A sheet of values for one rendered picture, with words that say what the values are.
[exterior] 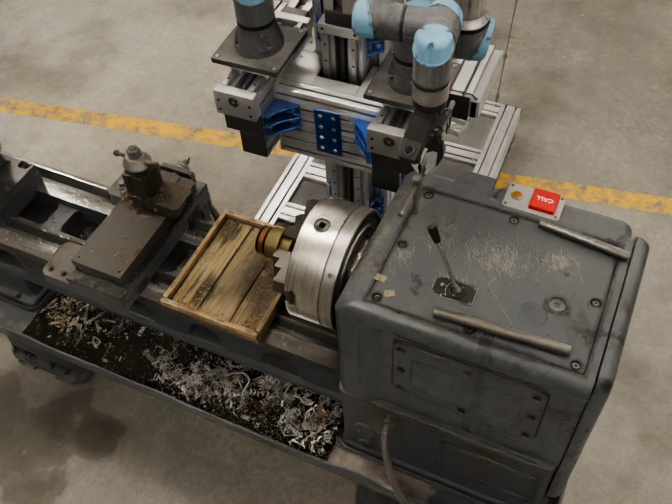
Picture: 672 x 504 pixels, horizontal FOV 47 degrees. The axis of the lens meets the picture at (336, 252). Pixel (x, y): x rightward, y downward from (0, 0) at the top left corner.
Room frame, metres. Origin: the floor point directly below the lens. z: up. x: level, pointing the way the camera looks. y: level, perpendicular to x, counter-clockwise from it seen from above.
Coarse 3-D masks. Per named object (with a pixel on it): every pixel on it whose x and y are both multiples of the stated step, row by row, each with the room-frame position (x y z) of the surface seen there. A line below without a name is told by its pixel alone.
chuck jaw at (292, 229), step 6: (330, 198) 1.30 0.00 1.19; (306, 204) 1.28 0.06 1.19; (312, 204) 1.28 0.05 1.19; (306, 210) 1.27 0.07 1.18; (300, 216) 1.27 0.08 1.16; (306, 216) 1.26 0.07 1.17; (294, 222) 1.26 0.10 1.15; (300, 222) 1.26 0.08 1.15; (288, 228) 1.26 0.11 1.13; (294, 228) 1.25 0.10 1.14; (300, 228) 1.25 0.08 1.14; (288, 234) 1.25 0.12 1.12; (294, 234) 1.24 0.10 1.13
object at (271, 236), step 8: (264, 232) 1.26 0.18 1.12; (272, 232) 1.26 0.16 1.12; (280, 232) 1.25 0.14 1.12; (256, 240) 1.25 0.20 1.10; (264, 240) 1.24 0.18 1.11; (272, 240) 1.23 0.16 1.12; (280, 240) 1.23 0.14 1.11; (288, 240) 1.24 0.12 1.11; (256, 248) 1.24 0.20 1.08; (264, 248) 1.23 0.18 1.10; (272, 248) 1.22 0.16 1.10; (280, 248) 1.22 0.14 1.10; (288, 248) 1.21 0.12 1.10; (272, 256) 1.21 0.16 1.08
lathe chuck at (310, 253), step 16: (320, 208) 1.22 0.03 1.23; (336, 208) 1.22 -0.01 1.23; (352, 208) 1.23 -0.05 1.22; (304, 224) 1.18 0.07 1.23; (336, 224) 1.17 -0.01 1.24; (304, 240) 1.14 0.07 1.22; (320, 240) 1.13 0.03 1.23; (304, 256) 1.11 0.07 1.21; (320, 256) 1.10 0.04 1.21; (288, 272) 1.09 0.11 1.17; (304, 272) 1.08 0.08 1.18; (320, 272) 1.07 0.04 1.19; (288, 288) 1.07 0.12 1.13; (304, 288) 1.06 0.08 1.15; (288, 304) 1.06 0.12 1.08; (304, 304) 1.04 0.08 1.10
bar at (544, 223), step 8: (544, 224) 1.09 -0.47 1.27; (552, 224) 1.09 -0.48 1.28; (560, 232) 1.07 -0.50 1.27; (568, 232) 1.06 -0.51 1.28; (576, 232) 1.06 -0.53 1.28; (576, 240) 1.05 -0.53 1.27; (584, 240) 1.04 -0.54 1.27; (592, 240) 1.03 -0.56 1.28; (600, 240) 1.03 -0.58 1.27; (600, 248) 1.02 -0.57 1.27; (608, 248) 1.01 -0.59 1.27; (616, 248) 1.01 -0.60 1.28; (616, 256) 0.99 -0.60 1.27; (624, 256) 0.99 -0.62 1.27
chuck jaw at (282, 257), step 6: (276, 252) 1.20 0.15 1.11; (282, 252) 1.20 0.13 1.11; (288, 252) 1.20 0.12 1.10; (276, 258) 1.19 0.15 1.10; (282, 258) 1.18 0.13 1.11; (288, 258) 1.18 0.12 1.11; (276, 264) 1.16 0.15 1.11; (282, 264) 1.16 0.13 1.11; (276, 270) 1.15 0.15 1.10; (282, 270) 1.14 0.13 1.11; (276, 276) 1.12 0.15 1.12; (282, 276) 1.12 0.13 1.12; (276, 282) 1.10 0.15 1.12; (282, 282) 1.10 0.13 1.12; (276, 288) 1.10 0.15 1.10; (282, 288) 1.09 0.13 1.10; (288, 294) 1.07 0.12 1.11; (294, 294) 1.06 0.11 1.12; (288, 300) 1.07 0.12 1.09; (294, 300) 1.06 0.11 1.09
